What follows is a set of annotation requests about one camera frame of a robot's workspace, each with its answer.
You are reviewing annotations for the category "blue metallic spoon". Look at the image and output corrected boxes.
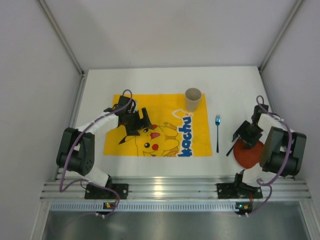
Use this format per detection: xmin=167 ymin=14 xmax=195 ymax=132
xmin=226 ymin=142 xmax=237 ymax=157

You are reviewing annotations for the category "blue metallic fork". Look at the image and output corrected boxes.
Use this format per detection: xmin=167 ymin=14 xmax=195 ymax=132
xmin=215 ymin=114 xmax=221 ymax=153

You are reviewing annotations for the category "yellow Pikachu cloth placemat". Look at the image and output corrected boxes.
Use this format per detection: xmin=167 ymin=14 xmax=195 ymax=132
xmin=103 ymin=93 xmax=212 ymax=157

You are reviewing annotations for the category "beige paper cup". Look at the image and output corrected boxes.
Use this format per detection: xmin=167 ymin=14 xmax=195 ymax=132
xmin=185 ymin=87 xmax=202 ymax=112

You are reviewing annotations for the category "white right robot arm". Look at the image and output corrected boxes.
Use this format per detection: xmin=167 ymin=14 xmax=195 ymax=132
xmin=230 ymin=103 xmax=307 ymax=197

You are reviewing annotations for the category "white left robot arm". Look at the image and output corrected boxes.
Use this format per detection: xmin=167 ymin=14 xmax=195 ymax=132
xmin=56 ymin=95 xmax=154 ymax=193

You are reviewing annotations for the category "red-orange plate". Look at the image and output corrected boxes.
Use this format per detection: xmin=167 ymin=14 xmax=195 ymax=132
xmin=233 ymin=139 xmax=264 ymax=169

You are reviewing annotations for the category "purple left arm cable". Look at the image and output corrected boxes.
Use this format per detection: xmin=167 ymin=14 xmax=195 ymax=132
xmin=58 ymin=89 xmax=121 ymax=217

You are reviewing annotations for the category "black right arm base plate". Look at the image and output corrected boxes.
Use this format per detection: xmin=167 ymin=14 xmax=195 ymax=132
xmin=216 ymin=183 xmax=263 ymax=199

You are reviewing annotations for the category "aluminium mounting rail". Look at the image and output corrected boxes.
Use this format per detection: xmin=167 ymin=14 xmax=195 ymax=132
xmin=40 ymin=176 xmax=311 ymax=201

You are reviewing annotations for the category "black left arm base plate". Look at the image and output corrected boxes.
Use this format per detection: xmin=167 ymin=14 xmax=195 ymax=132
xmin=84 ymin=183 xmax=129 ymax=200

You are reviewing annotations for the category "right aluminium corner post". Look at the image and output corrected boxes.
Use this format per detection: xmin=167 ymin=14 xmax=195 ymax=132
xmin=258 ymin=0 xmax=305 ymax=74

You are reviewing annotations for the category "aluminium corner post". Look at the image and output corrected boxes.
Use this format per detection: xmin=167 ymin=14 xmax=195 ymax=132
xmin=36 ymin=0 xmax=84 ymax=75
xmin=258 ymin=0 xmax=305 ymax=74

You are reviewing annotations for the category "slotted grey cable duct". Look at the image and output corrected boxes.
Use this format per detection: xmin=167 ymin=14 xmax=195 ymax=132
xmin=50 ymin=201 xmax=239 ymax=212

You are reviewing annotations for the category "left aluminium corner post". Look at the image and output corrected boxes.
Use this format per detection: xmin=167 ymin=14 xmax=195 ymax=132
xmin=36 ymin=0 xmax=84 ymax=75

